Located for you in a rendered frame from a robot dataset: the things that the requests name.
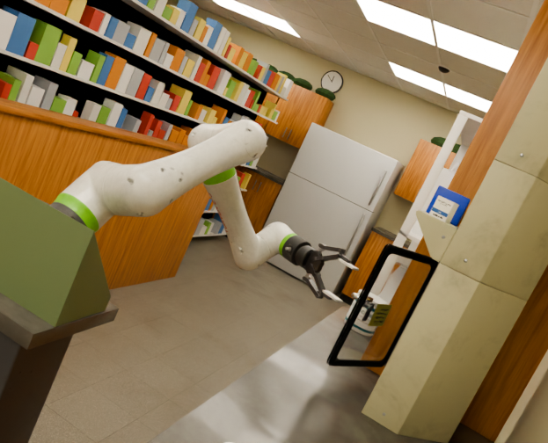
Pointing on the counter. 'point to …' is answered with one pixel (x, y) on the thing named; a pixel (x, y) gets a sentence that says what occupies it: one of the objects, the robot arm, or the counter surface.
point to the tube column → (544, 123)
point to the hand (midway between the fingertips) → (343, 282)
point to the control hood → (435, 234)
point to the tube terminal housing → (470, 304)
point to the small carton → (443, 209)
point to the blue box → (451, 200)
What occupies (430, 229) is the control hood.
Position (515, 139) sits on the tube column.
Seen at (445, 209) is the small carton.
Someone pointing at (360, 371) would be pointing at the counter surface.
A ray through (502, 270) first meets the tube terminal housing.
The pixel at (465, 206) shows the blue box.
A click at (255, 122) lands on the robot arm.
